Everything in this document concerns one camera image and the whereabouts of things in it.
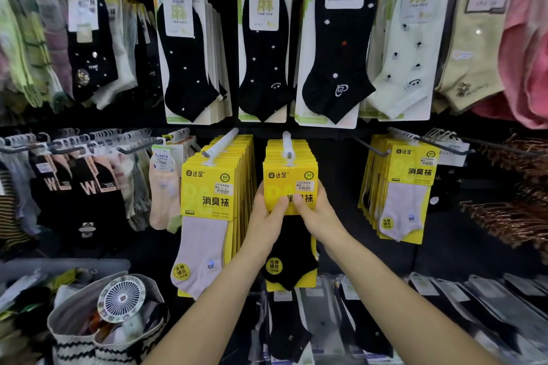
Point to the white tipped peg hook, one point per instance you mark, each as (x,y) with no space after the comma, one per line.
(220,144)

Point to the white handheld fan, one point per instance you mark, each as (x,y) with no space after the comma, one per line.
(122,299)

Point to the row black socks white cards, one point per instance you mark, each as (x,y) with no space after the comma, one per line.
(265,69)

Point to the cream dotted sock pack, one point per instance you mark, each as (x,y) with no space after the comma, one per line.
(406,69)

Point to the clear price tag holder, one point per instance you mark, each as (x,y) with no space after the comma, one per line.
(454,157)

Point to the row of clear bagged socks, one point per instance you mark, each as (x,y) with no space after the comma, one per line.
(364,326)

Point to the bunch of striped socks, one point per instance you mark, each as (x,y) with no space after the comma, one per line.
(10,215)

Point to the white plastic bin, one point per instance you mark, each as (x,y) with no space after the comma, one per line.
(64,266)

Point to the beige sock pack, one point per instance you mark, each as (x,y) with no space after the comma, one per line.
(471,65)

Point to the person's right forearm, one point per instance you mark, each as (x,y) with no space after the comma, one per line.
(406,313)

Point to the row of pastel hanging socks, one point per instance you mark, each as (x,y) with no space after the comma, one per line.
(25,56)

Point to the person's left hand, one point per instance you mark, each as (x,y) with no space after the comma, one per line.
(263,228)

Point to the yellow packet black sock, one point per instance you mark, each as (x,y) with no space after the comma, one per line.
(291,258)

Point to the person's right hand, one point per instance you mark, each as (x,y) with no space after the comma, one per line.
(323,228)

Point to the bunch of pastel sock packs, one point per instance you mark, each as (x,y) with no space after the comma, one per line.
(162,198)

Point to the pink garments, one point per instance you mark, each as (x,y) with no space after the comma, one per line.
(531,61)

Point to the heap of copper hangers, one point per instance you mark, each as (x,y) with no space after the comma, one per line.
(509,219)

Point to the person's left forearm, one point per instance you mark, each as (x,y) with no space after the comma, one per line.
(201,317)

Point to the black dotted sock white card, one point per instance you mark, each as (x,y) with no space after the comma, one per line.
(188,69)

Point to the black dotted tall socks bunch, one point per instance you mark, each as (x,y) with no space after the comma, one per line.
(92,65)

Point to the black white zigzag tote bag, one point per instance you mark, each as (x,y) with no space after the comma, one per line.
(77,352)

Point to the row black socks peach cuffs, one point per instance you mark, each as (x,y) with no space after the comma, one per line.
(90,189)

